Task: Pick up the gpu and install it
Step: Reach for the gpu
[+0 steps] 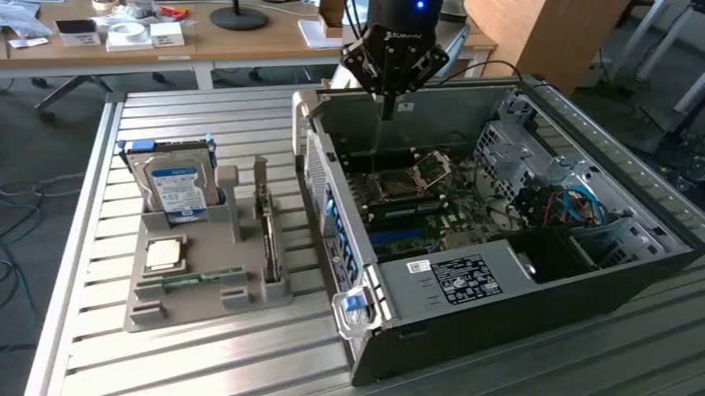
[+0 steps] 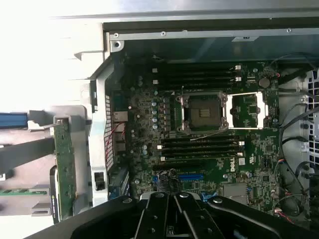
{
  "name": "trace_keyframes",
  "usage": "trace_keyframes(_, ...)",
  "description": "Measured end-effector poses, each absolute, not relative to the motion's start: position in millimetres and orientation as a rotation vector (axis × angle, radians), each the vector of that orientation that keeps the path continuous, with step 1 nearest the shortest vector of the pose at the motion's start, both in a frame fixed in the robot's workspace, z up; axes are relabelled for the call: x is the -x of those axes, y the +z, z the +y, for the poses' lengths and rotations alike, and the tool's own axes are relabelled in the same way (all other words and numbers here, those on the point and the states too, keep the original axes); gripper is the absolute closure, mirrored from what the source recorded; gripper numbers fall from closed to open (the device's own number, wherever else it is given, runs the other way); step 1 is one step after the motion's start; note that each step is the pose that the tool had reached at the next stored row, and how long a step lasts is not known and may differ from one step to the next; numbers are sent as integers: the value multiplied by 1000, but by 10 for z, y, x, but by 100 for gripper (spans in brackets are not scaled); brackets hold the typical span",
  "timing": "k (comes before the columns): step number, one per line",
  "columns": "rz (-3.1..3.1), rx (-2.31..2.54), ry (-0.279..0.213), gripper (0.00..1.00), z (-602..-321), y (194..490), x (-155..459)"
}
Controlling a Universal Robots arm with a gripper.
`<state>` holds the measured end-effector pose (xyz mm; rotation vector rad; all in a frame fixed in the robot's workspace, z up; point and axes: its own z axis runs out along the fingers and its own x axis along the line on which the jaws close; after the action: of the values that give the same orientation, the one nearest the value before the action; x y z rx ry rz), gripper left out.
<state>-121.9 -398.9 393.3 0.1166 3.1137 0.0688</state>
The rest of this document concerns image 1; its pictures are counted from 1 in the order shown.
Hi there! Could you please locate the small white box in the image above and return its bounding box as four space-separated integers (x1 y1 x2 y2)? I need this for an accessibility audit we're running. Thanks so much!
148 21 186 49

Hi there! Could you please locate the white label card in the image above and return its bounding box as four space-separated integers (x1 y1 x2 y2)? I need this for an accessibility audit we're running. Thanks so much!
8 36 51 50

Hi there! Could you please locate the green motherboard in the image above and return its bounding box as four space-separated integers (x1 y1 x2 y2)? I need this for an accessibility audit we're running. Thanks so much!
343 152 528 265

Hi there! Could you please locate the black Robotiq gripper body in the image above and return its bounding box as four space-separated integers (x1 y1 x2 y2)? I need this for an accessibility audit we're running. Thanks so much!
361 0 442 90

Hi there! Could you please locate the black open PC case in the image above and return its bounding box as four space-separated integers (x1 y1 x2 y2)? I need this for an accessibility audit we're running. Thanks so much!
291 73 705 387

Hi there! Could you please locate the blue floor cable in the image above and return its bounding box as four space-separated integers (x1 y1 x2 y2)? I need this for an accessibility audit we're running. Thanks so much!
0 193 43 356

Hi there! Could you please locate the flat white box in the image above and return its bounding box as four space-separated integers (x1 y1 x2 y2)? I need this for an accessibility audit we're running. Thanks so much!
104 31 155 54

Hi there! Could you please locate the white floor cable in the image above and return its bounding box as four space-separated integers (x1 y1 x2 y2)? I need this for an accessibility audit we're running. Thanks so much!
0 171 87 199

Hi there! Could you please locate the white tape roll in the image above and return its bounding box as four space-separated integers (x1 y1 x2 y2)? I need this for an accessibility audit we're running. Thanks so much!
107 22 150 42

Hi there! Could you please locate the metal socket cover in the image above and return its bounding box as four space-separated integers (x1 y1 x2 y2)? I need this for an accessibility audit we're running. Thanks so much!
410 150 453 193

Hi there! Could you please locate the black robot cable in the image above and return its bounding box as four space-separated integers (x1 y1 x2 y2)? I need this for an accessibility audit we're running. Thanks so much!
342 0 366 42

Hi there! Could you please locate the installed RAM stick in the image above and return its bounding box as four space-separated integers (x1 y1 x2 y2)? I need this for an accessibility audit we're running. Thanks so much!
374 200 445 219

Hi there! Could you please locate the green loose RAM stick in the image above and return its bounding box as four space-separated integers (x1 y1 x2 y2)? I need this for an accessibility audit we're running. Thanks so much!
135 266 247 288

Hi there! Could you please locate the black round lamp base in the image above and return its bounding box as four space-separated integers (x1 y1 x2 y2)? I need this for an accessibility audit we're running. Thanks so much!
208 0 271 32

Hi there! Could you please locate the grey power supply unit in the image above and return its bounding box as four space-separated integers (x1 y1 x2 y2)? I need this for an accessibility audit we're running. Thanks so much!
377 239 538 322

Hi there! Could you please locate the CPU socket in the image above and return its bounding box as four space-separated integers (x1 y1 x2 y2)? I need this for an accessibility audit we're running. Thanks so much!
374 168 425 199

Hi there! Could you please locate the blue data wire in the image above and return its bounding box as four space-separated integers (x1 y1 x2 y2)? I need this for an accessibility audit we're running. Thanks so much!
556 186 608 227

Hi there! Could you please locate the brown cardboard box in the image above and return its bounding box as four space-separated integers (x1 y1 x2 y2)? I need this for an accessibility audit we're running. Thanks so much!
318 0 347 30

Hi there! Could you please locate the clear plastic bag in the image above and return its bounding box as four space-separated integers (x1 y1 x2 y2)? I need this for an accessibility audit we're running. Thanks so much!
0 7 54 40

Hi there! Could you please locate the silver CPU chip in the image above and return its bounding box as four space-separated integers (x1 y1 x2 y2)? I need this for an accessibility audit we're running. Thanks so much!
143 238 186 271

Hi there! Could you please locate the thin black cable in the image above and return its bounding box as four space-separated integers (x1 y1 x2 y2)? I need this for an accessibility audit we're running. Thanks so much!
439 60 525 82

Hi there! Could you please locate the grey plastic parts rack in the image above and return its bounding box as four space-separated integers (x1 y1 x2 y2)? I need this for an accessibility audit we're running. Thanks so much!
123 164 297 333

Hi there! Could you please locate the graphics card with metal bracket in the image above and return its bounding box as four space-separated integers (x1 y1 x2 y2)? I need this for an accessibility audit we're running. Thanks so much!
251 155 282 285

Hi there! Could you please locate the plain metal disk bay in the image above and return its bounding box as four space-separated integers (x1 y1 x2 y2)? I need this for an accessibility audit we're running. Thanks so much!
570 216 670 269

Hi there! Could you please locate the hard disk in blue caddy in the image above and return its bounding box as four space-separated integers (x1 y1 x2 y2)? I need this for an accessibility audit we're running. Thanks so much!
116 134 218 224

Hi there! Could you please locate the blue expansion slot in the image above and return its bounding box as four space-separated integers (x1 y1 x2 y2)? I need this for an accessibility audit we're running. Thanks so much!
369 226 429 248

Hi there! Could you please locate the perforated metal disk bay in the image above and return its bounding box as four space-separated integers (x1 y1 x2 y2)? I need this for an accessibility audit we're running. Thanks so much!
471 119 605 207

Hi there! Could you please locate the wooden office desk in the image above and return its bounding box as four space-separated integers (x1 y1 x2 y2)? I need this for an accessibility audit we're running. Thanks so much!
0 0 501 120

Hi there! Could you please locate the black plastic air duct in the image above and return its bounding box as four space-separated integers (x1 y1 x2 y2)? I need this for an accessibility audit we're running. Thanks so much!
505 228 601 285

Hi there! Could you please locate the white metal desk leg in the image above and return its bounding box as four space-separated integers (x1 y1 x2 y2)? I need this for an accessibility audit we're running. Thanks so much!
602 0 705 112

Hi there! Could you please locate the orange small item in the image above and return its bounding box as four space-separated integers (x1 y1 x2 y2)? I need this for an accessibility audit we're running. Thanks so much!
158 4 192 22

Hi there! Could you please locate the white box with black lid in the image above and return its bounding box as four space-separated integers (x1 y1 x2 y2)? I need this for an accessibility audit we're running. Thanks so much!
54 18 104 47

